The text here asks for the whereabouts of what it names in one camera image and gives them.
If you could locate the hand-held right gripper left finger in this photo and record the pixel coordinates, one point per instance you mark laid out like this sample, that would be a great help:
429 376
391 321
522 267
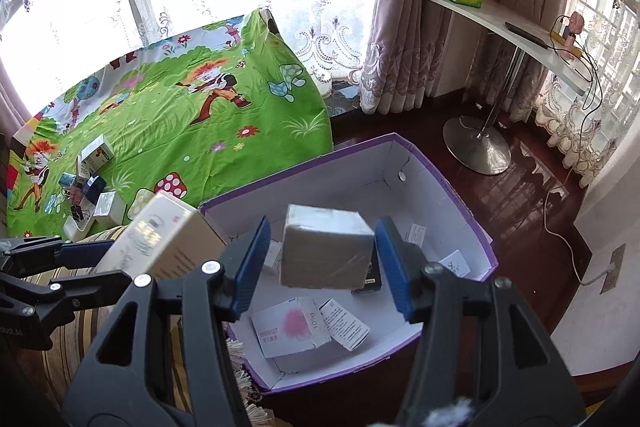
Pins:
250 262

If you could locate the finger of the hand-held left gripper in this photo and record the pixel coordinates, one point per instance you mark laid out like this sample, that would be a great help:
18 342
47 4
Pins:
90 289
85 253

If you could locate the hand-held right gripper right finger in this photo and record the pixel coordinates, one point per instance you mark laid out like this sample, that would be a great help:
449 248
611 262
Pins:
395 262

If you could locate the small white box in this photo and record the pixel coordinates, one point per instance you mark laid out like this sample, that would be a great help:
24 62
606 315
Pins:
274 257
415 234
77 227

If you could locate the black box with barcode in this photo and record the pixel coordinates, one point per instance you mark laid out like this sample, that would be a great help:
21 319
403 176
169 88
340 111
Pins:
372 283

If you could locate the silver box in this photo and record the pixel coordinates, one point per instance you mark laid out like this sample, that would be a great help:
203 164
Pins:
109 209

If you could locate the white box grey script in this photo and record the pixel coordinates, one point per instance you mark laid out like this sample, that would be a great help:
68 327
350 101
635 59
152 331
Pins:
457 266

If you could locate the blue and white box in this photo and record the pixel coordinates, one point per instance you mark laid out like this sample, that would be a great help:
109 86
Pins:
95 188

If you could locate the cellophane white box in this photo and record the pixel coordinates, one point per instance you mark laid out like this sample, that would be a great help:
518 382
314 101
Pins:
325 252

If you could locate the large white box pink print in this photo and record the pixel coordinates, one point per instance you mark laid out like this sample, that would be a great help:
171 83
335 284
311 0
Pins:
290 324

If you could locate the teal and white box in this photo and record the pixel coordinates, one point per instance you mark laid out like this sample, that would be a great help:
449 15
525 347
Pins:
66 180

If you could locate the white box black text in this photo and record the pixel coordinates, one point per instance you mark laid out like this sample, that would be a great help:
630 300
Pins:
345 324

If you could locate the large white box plant drawing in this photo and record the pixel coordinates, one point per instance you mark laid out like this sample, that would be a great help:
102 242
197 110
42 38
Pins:
165 232

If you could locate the purple cardboard box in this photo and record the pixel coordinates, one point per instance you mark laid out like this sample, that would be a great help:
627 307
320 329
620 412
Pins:
350 177

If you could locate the white box orange print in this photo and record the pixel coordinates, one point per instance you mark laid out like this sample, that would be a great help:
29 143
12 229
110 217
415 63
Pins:
95 154

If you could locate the cartoon printed green bed sheet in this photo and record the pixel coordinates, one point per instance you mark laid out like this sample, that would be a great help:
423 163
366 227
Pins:
190 142

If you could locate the brown pleated curtain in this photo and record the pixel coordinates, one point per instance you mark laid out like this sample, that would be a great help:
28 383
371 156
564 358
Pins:
12 107

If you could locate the black remote control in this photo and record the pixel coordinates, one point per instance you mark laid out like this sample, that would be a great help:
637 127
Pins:
525 35

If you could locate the white bar table chrome stand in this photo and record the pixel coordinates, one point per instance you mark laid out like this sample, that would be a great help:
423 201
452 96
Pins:
500 14

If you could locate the yellow power strip with plugs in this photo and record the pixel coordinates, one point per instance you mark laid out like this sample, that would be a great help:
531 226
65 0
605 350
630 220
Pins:
572 32

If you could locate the embroidered sheer curtain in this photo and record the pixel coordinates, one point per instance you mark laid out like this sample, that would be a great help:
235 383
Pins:
600 7

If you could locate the wall outlet plate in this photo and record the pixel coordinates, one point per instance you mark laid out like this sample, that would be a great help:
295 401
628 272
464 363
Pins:
612 268

